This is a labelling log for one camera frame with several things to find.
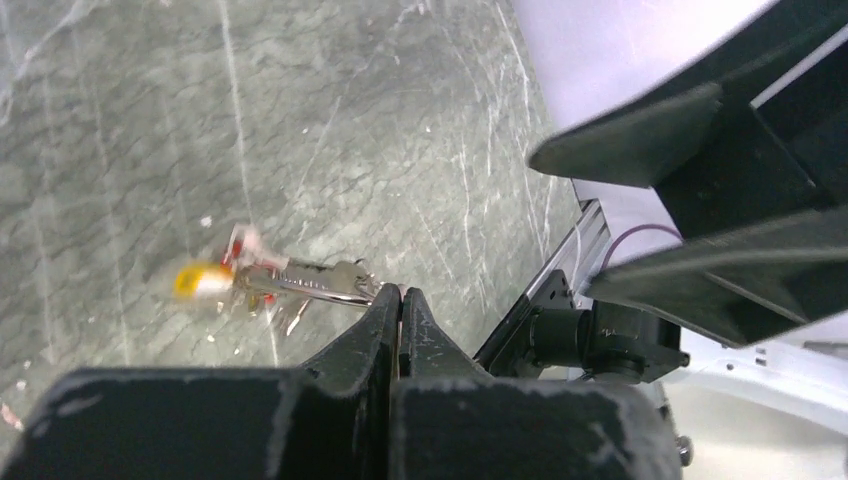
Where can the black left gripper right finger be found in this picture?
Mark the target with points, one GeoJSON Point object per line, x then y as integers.
{"type": "Point", "coordinates": [481, 427]}

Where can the aluminium frame rail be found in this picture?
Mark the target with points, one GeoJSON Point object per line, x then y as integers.
{"type": "Point", "coordinates": [579, 255]}

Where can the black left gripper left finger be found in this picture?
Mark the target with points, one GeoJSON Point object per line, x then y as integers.
{"type": "Point", "coordinates": [328, 419]}

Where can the key with red tag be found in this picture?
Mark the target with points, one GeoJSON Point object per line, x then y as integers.
{"type": "Point", "coordinates": [245, 248]}

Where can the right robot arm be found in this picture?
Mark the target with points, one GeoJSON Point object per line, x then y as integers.
{"type": "Point", "coordinates": [801, 373]}

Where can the key with yellow tag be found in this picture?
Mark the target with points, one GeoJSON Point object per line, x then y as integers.
{"type": "Point", "coordinates": [203, 281]}

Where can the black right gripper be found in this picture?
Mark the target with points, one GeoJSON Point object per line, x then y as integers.
{"type": "Point", "coordinates": [749, 142]}

